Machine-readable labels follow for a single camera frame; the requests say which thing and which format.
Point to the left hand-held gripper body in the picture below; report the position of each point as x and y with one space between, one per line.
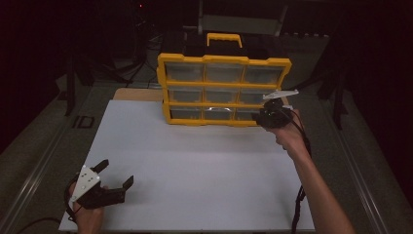
87 182

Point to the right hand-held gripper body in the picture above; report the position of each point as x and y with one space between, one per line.
276 115

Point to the clear plastic organizer drawer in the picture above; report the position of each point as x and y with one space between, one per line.
253 97

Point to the yellow black organizer cabinet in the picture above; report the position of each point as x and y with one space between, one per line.
224 59

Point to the person's right hand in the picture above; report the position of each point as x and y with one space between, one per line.
290 139

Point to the person's left hand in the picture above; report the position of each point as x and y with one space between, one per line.
87 221

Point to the white table mat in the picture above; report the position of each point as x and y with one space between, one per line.
181 169

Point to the black tripod stand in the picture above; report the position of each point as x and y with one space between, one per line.
69 87
338 97

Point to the grid of clear drawers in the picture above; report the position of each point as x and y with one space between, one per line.
185 72

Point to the grey metal stand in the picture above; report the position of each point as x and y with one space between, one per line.
240 23

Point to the metal floor rail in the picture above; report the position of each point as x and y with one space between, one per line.
32 177
353 170

